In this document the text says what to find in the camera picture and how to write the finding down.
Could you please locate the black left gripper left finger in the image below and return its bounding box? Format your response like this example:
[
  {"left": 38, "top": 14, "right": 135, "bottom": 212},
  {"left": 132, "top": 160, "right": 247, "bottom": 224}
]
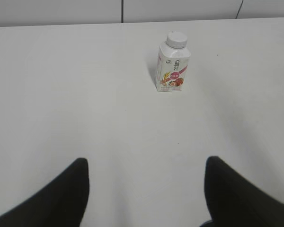
[{"left": 0, "top": 158, "right": 89, "bottom": 227}]

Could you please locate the white yili changqing yogurt bottle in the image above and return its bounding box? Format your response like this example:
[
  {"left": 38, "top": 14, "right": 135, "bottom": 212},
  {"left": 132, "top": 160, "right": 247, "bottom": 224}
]
[{"left": 155, "top": 40, "right": 191, "bottom": 92}]

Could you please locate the white plastic bottle cap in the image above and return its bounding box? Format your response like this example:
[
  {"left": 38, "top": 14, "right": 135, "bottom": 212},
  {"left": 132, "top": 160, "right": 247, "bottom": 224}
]
[{"left": 166, "top": 31, "right": 188, "bottom": 49}]

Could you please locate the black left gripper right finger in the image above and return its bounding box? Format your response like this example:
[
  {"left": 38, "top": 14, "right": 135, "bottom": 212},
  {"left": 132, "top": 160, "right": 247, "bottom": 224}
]
[{"left": 204, "top": 156, "right": 284, "bottom": 227}]

